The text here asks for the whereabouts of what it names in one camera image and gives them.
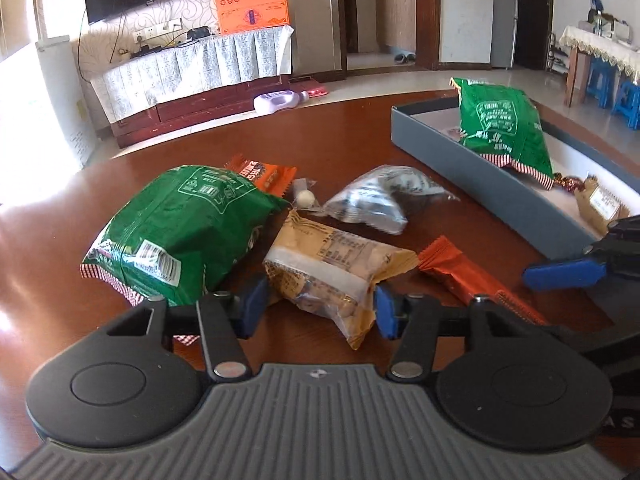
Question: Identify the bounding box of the tan gold striped packet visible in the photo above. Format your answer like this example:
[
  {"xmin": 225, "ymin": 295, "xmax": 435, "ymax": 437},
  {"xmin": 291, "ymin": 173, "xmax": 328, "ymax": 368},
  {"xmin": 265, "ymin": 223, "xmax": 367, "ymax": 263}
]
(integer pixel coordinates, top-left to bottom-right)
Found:
[{"xmin": 574, "ymin": 176, "xmax": 629, "ymax": 236}]

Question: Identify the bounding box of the orange bar wrapper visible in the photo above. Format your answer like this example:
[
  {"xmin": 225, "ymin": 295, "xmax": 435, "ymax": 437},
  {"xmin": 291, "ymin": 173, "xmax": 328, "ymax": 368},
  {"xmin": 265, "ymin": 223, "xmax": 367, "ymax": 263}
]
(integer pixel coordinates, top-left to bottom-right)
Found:
[{"xmin": 418, "ymin": 235, "xmax": 549, "ymax": 325}]

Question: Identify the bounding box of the gold foil candy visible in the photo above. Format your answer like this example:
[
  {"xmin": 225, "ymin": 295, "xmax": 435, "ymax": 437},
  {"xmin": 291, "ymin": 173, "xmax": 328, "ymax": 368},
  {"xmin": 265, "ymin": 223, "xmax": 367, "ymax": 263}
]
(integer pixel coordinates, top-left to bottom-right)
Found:
[{"xmin": 553, "ymin": 172, "xmax": 585, "ymax": 194}]

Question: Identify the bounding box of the green snack bag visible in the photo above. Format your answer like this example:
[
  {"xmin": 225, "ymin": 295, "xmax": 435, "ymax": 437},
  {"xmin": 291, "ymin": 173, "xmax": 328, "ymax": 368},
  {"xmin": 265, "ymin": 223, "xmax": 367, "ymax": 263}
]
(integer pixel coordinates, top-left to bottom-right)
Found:
[
  {"xmin": 79, "ymin": 165, "xmax": 288, "ymax": 306},
  {"xmin": 450, "ymin": 77, "xmax": 554, "ymax": 191}
]

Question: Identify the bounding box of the tan peanut snack bag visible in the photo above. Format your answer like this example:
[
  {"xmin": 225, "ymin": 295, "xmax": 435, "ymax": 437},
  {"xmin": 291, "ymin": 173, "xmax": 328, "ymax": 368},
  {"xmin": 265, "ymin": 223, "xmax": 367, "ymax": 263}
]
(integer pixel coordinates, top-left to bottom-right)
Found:
[{"xmin": 264, "ymin": 210, "xmax": 418, "ymax": 350}]

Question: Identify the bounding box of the silver black snack packet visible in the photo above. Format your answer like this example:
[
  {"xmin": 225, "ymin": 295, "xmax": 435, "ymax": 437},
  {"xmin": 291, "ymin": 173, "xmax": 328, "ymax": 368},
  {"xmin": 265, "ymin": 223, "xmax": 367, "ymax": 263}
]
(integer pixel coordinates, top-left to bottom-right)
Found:
[{"xmin": 322, "ymin": 165, "xmax": 458, "ymax": 235}]

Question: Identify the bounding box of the orange snack packet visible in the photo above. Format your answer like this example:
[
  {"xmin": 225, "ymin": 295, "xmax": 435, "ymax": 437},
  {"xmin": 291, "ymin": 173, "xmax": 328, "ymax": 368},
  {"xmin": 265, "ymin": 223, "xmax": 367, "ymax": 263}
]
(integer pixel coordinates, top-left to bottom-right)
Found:
[{"xmin": 224, "ymin": 154, "xmax": 297, "ymax": 197}]

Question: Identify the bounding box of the grey shallow box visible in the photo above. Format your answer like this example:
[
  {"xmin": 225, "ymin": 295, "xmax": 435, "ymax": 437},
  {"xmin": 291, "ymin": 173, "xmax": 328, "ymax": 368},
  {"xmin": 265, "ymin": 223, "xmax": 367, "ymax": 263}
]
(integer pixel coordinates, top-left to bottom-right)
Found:
[{"xmin": 390, "ymin": 96, "xmax": 639, "ymax": 258}]

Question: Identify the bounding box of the blue plastic stool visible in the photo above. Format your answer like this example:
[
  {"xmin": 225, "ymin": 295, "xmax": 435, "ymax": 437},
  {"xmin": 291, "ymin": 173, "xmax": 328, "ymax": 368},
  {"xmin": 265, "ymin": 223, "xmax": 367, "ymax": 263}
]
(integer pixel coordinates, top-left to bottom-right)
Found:
[
  {"xmin": 586, "ymin": 58, "xmax": 616, "ymax": 108},
  {"xmin": 611, "ymin": 79, "xmax": 640, "ymax": 130}
]

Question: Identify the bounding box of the small white ball candy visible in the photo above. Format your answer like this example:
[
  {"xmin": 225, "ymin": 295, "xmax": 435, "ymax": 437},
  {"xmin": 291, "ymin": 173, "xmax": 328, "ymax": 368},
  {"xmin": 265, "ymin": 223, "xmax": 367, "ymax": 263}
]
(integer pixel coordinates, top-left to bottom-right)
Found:
[{"xmin": 292, "ymin": 178, "xmax": 319, "ymax": 210}]

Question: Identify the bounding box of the dining table with lace cloth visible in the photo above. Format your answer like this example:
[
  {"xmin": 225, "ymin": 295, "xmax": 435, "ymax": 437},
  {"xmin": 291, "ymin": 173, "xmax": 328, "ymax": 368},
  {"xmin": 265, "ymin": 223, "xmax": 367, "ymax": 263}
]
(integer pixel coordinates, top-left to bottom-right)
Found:
[{"xmin": 559, "ymin": 26, "xmax": 639, "ymax": 107}]

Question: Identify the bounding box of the red tv cabinet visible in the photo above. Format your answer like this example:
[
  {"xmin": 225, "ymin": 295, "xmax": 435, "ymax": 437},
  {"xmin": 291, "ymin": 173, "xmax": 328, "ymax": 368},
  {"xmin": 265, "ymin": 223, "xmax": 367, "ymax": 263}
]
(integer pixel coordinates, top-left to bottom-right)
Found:
[{"xmin": 111, "ymin": 75, "xmax": 291, "ymax": 148}]

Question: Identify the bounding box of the red item on floor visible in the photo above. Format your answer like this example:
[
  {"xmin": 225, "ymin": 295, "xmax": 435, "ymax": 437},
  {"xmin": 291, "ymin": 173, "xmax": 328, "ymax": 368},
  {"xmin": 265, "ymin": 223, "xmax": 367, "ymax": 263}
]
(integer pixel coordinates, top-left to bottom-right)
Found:
[{"xmin": 307, "ymin": 86, "xmax": 329, "ymax": 99}]

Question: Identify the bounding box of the white patterned cabinet cloth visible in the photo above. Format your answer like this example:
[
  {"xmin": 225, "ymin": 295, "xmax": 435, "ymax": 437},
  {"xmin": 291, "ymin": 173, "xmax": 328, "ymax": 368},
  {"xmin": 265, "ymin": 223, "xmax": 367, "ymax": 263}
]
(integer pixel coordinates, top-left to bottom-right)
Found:
[{"xmin": 91, "ymin": 25, "xmax": 294, "ymax": 124}]

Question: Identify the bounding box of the pair of slippers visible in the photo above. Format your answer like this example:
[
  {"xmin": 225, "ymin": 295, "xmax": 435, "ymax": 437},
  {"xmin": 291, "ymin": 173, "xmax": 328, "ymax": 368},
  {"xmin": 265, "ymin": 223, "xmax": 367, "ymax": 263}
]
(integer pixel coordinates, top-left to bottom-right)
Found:
[{"xmin": 394, "ymin": 52, "xmax": 416, "ymax": 65}]

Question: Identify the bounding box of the grey refrigerator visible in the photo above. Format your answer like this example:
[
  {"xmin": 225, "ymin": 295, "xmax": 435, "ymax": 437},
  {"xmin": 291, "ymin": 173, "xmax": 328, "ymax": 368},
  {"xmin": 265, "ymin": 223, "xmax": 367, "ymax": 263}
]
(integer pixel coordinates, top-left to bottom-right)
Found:
[{"xmin": 490, "ymin": 0, "xmax": 518, "ymax": 70}]

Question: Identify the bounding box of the white chest freezer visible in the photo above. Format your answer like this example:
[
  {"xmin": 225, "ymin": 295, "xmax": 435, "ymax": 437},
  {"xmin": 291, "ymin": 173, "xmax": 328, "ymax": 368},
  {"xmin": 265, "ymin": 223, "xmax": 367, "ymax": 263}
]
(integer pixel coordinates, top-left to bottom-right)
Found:
[{"xmin": 16, "ymin": 36, "xmax": 99, "ymax": 168}]

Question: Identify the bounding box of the kitchen counter cabinet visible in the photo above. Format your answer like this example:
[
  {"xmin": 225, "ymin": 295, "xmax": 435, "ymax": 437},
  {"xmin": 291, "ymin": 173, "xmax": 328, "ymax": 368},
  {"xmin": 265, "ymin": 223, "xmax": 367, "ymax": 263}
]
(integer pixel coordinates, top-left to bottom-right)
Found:
[{"xmin": 375, "ymin": 0, "xmax": 416, "ymax": 53}]

